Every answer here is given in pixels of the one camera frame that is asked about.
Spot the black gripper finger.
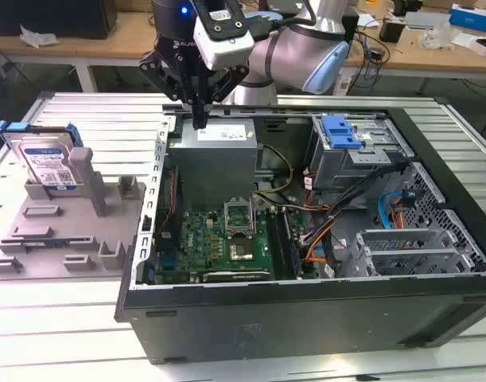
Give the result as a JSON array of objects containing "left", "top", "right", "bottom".
[
  {"left": 200, "top": 64, "right": 251, "bottom": 131},
  {"left": 138, "top": 50, "right": 202, "bottom": 131}
]

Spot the hard disk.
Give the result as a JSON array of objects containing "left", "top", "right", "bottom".
[{"left": 0, "top": 119, "right": 85, "bottom": 193}]

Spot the metal disk bay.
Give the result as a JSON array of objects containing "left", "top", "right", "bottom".
[{"left": 340, "top": 161, "right": 486, "bottom": 279}]

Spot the wooden workbench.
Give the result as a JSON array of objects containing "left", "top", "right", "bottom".
[
  {"left": 341, "top": 10, "right": 486, "bottom": 95},
  {"left": 0, "top": 10, "right": 235, "bottom": 95}
]

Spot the grey power supply unit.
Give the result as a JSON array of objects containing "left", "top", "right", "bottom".
[{"left": 168, "top": 117, "right": 264, "bottom": 212}]

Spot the black computer tower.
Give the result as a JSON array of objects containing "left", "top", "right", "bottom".
[{"left": 0, "top": 0, "right": 119, "bottom": 41}]

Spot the blue plastic bay latch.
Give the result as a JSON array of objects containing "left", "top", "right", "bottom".
[{"left": 321, "top": 114, "right": 365, "bottom": 150}]

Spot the metal socket cover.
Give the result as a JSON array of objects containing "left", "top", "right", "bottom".
[{"left": 223, "top": 197, "right": 255, "bottom": 240}]

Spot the crumpled plastic bag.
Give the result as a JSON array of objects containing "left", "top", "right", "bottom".
[{"left": 19, "top": 25, "right": 60, "bottom": 49}]

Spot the narrow black box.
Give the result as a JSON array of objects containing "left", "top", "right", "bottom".
[{"left": 343, "top": 9, "right": 361, "bottom": 45}]

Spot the metal optical drive cage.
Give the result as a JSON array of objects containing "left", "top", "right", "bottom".
[{"left": 308, "top": 113, "right": 417, "bottom": 193}]

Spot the green motherboard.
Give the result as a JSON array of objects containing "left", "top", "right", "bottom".
[{"left": 153, "top": 206, "right": 308, "bottom": 284}]

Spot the black RAM slot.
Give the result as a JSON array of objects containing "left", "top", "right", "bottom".
[
  {"left": 265, "top": 207, "right": 282, "bottom": 279},
  {"left": 272, "top": 207, "right": 290, "bottom": 279}
]

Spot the small black cube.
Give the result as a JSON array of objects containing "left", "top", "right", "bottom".
[{"left": 379, "top": 19, "right": 407, "bottom": 45}]

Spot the CPU socket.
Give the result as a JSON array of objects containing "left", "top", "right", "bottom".
[{"left": 227, "top": 236, "right": 255, "bottom": 264}]

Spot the grey parts rack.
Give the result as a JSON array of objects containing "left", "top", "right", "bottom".
[{"left": 0, "top": 146, "right": 149, "bottom": 283}]

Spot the installed RAM stick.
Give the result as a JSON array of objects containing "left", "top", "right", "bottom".
[{"left": 281, "top": 207, "right": 304, "bottom": 279}]

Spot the black graphics card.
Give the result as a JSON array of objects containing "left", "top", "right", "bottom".
[{"left": 190, "top": 270, "right": 274, "bottom": 284}]

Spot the flat silver device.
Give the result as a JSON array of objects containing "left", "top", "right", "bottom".
[{"left": 402, "top": 10, "right": 453, "bottom": 31}]

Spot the RAM stick on rack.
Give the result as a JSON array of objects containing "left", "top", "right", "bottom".
[{"left": 21, "top": 238, "right": 71, "bottom": 248}]

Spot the clear plastic bag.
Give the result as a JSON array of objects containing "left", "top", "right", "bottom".
[{"left": 420, "top": 23, "right": 455, "bottom": 51}]

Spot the blue cardboard box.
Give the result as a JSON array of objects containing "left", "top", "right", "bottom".
[{"left": 448, "top": 2, "right": 486, "bottom": 33}]

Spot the white box with phone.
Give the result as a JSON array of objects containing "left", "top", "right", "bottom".
[{"left": 468, "top": 33, "right": 486, "bottom": 57}]

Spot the black PC case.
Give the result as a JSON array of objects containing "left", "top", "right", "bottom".
[{"left": 114, "top": 103, "right": 486, "bottom": 365}]

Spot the black camera cable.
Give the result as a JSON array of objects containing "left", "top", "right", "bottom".
[{"left": 248, "top": 0, "right": 320, "bottom": 41}]

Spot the yellow wire bundle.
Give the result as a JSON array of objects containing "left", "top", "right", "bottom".
[{"left": 253, "top": 143, "right": 296, "bottom": 197}]

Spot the black wire bundle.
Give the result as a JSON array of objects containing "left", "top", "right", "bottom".
[{"left": 321, "top": 161, "right": 411, "bottom": 279}]

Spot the blue wire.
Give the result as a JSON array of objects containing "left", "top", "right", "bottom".
[{"left": 376, "top": 191, "right": 405, "bottom": 230}]

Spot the orange wire bundle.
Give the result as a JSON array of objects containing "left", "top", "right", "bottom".
[{"left": 301, "top": 222, "right": 336, "bottom": 264}]

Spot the orange disk wire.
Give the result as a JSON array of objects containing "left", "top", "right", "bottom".
[{"left": 389, "top": 201, "right": 406, "bottom": 231}]

